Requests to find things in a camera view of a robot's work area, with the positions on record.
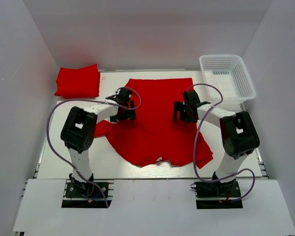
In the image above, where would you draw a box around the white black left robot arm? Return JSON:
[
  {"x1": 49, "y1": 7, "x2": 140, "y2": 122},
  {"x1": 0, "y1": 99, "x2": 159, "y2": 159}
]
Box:
[{"x1": 60, "y1": 87, "x2": 181, "y2": 196}]

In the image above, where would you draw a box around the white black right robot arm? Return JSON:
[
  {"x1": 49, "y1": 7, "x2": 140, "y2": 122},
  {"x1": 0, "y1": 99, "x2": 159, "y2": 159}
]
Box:
[{"x1": 173, "y1": 90, "x2": 260, "y2": 196}]

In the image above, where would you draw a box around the folded red t-shirt stack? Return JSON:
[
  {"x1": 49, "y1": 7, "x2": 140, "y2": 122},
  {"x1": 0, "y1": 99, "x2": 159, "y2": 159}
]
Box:
[{"x1": 54, "y1": 64, "x2": 100, "y2": 99}]

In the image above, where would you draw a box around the white perforated plastic basket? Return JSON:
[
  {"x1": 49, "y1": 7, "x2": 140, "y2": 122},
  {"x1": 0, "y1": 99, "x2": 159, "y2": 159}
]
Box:
[{"x1": 199, "y1": 54, "x2": 256, "y2": 106}]

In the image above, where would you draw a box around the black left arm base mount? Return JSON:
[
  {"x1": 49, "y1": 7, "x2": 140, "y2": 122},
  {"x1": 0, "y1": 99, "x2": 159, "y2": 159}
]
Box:
[{"x1": 61, "y1": 174, "x2": 114, "y2": 208}]

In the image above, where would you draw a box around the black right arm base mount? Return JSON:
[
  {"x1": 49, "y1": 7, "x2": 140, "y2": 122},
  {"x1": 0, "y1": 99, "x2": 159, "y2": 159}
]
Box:
[{"x1": 190, "y1": 177, "x2": 243, "y2": 209}]

